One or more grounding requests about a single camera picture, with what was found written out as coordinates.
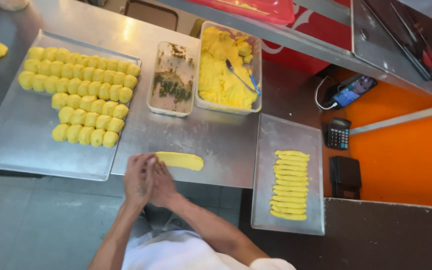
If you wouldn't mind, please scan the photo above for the row of shaped dough sticks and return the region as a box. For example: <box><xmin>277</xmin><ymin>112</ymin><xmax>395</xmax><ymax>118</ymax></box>
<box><xmin>269</xmin><ymin>150</ymin><xmax>310</xmax><ymax>221</ymax></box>

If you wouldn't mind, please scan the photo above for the black wallet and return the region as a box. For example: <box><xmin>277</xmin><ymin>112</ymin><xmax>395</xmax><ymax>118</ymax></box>
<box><xmin>329</xmin><ymin>156</ymin><xmax>362</xmax><ymax>200</ymax></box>

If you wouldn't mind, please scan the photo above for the person's right hand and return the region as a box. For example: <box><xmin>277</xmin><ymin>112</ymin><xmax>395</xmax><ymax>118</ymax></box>
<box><xmin>148</xmin><ymin>159</ymin><xmax>181</xmax><ymax>209</ymax></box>

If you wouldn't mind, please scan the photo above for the white charging cable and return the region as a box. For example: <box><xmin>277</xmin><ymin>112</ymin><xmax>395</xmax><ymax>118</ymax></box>
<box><xmin>314</xmin><ymin>76</ymin><xmax>338</xmax><ymax>111</ymax></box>

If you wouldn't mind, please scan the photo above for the group of yellow dough balls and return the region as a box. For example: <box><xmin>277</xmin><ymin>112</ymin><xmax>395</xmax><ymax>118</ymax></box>
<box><xmin>17</xmin><ymin>46</ymin><xmax>142</xmax><ymax>149</ymax></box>

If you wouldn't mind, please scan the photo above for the black calculator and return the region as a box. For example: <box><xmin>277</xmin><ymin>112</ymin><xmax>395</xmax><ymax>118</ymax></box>
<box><xmin>326</xmin><ymin>117</ymin><xmax>352</xmax><ymax>151</ymax></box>

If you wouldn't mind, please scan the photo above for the smartphone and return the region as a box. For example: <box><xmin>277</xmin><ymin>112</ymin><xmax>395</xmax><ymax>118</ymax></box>
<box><xmin>331</xmin><ymin>74</ymin><xmax>379</xmax><ymax>110</ymax></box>

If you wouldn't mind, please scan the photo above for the long yellow dough strip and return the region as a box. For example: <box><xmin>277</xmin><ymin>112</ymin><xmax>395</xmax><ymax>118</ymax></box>
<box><xmin>155</xmin><ymin>151</ymin><xmax>205</xmax><ymax>172</ymax></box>

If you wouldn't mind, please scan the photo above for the brown chair seat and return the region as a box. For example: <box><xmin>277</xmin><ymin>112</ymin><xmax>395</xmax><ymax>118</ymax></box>
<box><xmin>124</xmin><ymin>0</ymin><xmax>179</xmax><ymax>32</ymax></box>

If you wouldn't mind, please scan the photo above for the red cooler box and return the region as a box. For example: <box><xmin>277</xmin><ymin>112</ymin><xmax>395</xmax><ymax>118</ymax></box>
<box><xmin>261</xmin><ymin>5</ymin><xmax>353</xmax><ymax>75</ymax></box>

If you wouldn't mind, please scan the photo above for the clear tub of yellow dough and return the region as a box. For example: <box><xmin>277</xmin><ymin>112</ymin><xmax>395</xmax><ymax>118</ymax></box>
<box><xmin>194</xmin><ymin>21</ymin><xmax>263</xmax><ymax>115</ymax></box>

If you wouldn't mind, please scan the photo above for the person's white apron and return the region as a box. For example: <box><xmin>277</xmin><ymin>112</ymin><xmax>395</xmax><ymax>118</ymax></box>
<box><xmin>121</xmin><ymin>229</ymin><xmax>297</xmax><ymax>270</ymax></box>

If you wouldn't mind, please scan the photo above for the small metal baking tray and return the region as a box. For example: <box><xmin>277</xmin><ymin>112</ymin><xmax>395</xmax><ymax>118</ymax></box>
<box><xmin>251</xmin><ymin>113</ymin><xmax>326</xmax><ymax>236</ymax></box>

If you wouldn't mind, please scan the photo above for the clear tub with green filling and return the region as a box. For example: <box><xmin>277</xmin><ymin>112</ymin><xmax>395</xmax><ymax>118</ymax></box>
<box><xmin>146</xmin><ymin>41</ymin><xmax>200</xmax><ymax>118</ymax></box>

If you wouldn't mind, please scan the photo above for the metal spoon with blue handle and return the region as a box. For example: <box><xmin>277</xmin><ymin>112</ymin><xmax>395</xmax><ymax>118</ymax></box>
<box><xmin>225</xmin><ymin>58</ymin><xmax>262</xmax><ymax>97</ymax></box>

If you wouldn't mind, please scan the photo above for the large metal baking tray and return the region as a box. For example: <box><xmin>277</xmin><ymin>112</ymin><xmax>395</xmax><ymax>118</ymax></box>
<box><xmin>0</xmin><ymin>29</ymin><xmax>142</xmax><ymax>182</ymax></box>

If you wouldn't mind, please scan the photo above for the red plastic tray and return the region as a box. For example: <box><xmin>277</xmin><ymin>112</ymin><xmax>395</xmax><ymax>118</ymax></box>
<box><xmin>186</xmin><ymin>0</ymin><xmax>296</xmax><ymax>26</ymax></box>

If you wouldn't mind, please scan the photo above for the person's left hand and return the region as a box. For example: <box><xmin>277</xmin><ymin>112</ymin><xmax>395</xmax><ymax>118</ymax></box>
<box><xmin>123</xmin><ymin>152</ymin><xmax>157</xmax><ymax>206</ymax></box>

